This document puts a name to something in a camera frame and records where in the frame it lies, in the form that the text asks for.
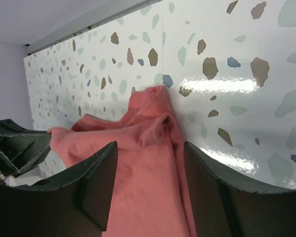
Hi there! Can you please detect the red t-shirt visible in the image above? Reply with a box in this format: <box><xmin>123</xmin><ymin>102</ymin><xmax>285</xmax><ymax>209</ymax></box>
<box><xmin>49</xmin><ymin>85</ymin><xmax>196</xmax><ymax>237</ymax></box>

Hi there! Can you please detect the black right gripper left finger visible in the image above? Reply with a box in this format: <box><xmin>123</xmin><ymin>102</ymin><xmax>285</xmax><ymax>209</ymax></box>
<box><xmin>0</xmin><ymin>141</ymin><xmax>118</xmax><ymax>237</ymax></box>

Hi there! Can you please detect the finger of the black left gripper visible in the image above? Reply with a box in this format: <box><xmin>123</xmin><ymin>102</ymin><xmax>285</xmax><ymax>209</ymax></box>
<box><xmin>0</xmin><ymin>119</ymin><xmax>51</xmax><ymax>182</ymax></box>

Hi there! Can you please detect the aluminium frame rail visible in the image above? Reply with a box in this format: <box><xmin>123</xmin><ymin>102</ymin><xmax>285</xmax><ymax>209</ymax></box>
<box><xmin>27</xmin><ymin>0</ymin><xmax>157</xmax><ymax>55</ymax></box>

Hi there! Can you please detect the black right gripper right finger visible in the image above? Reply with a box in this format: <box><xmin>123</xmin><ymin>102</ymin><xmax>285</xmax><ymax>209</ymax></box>
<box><xmin>184</xmin><ymin>142</ymin><xmax>296</xmax><ymax>237</ymax></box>

